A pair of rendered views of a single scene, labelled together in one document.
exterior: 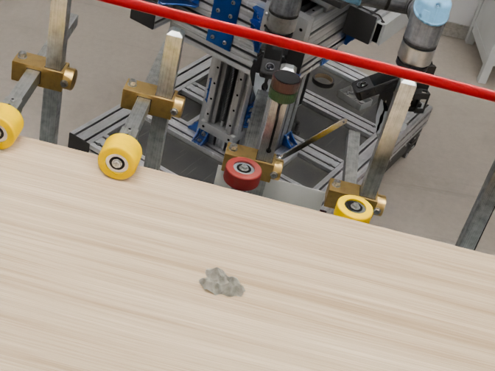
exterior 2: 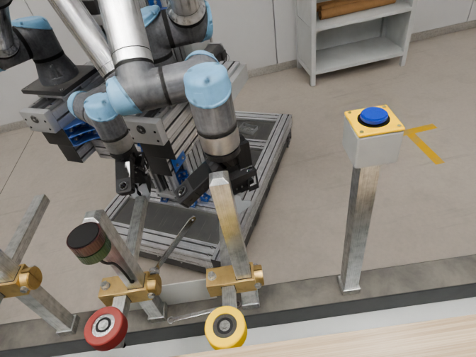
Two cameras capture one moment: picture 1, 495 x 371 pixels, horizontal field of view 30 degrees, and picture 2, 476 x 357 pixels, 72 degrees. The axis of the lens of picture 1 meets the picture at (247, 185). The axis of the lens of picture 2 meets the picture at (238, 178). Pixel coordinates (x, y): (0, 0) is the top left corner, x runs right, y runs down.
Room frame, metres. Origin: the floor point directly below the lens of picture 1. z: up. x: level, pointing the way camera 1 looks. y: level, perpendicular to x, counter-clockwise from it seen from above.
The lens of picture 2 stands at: (1.29, -0.34, 1.53)
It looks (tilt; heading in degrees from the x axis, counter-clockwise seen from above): 42 degrees down; 4
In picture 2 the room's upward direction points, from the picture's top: 12 degrees counter-clockwise
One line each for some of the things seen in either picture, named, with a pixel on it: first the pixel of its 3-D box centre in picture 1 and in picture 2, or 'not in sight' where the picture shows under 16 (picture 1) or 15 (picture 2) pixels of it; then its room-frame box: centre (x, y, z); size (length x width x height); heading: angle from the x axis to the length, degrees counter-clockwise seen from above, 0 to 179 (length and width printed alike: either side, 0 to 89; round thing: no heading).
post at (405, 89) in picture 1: (376, 167); (238, 253); (1.72, -0.27, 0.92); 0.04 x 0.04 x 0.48; 1
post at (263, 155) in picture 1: (264, 155); (136, 280); (1.72, -0.02, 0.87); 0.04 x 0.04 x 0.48; 1
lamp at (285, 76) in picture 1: (275, 118); (108, 267); (1.67, -0.02, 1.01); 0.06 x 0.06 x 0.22; 1
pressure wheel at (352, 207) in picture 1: (348, 224); (229, 336); (1.57, -0.23, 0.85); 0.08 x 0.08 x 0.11
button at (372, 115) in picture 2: not in sight; (373, 117); (1.72, -0.53, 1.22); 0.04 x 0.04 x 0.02
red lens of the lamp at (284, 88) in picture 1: (285, 82); (86, 239); (1.67, -0.02, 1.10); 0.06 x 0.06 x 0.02
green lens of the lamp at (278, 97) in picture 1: (283, 91); (92, 247); (1.67, -0.02, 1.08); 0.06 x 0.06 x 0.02
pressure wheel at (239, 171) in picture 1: (239, 186); (113, 335); (1.61, 0.02, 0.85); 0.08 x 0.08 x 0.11
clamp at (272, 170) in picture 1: (253, 163); (131, 289); (1.71, 0.00, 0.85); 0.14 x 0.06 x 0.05; 91
